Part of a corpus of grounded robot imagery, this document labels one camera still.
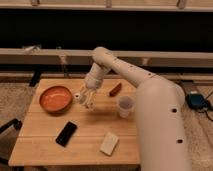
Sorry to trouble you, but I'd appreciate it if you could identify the dark red marker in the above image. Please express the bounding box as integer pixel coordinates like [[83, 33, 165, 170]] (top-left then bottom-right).
[[109, 83, 122, 97]]

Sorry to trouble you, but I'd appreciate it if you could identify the white bottle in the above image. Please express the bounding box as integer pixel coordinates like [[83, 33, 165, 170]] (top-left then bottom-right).
[[74, 92, 87, 104]]

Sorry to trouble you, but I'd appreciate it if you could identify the orange bowl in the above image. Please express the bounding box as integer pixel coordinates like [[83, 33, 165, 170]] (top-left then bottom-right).
[[39, 86, 73, 113]]

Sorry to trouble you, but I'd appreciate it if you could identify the white sponge block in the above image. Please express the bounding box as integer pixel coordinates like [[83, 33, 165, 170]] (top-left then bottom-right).
[[100, 132, 119, 156]]

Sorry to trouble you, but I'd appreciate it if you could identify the black phone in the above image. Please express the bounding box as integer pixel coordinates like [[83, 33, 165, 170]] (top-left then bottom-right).
[[56, 122, 77, 147]]

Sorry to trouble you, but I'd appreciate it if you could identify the black chair part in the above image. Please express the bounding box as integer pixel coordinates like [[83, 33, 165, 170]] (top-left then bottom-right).
[[0, 119, 22, 134]]

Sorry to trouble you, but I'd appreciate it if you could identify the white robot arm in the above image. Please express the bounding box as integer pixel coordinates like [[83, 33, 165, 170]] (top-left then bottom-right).
[[80, 47, 192, 171]]

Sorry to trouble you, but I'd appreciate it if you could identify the blue power adapter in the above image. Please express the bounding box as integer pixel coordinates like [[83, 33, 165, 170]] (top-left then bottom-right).
[[186, 94, 207, 109]]

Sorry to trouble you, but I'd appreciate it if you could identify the translucent plastic cup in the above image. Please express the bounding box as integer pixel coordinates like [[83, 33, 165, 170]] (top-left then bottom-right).
[[117, 96, 134, 118]]

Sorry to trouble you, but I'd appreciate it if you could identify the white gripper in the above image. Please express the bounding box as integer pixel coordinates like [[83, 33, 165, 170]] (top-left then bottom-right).
[[80, 63, 109, 110]]

